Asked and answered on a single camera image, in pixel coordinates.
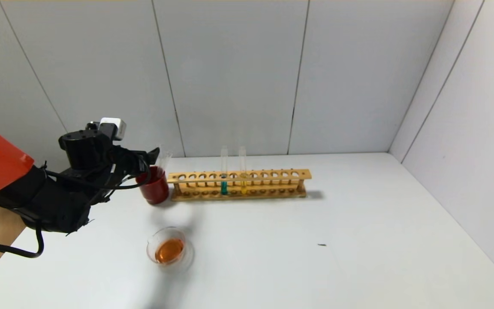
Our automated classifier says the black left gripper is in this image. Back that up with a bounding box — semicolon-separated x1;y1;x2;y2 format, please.
112;145;160;176

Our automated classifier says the test tube with teal pigment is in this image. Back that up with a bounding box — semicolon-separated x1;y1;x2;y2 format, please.
220;146;229;196

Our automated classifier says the wooden test tube rack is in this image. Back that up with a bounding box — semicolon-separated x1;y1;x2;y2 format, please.
168;169;312;202

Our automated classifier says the dark red cup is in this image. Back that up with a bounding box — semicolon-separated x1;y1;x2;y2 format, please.
136;167;169;205

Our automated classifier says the clear glass beaker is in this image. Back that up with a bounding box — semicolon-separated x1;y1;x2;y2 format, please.
147;227;195;273

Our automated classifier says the grey and black wrist camera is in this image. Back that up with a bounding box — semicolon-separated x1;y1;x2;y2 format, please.
86;117;127;141

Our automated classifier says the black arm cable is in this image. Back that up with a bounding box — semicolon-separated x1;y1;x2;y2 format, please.
0;219;44;258

